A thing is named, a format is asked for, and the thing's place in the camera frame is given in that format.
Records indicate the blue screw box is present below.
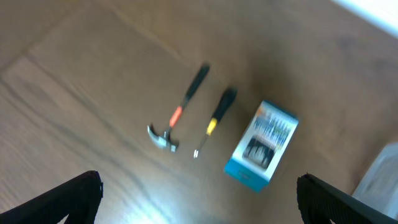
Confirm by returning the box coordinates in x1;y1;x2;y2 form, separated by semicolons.
224;100;299;192

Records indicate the clear plastic container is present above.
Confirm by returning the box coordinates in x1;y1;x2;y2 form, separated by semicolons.
352;142;398;220

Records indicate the small claw hammer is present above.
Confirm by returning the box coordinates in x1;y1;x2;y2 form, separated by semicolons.
147;63;210;152

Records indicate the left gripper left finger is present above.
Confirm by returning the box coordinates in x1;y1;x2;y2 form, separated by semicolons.
1;170;103;224

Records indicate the black yellow slim screwdriver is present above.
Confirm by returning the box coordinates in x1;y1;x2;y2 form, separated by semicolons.
193;87;238;159

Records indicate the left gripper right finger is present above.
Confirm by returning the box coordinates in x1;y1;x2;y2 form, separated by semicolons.
297;174;397;224

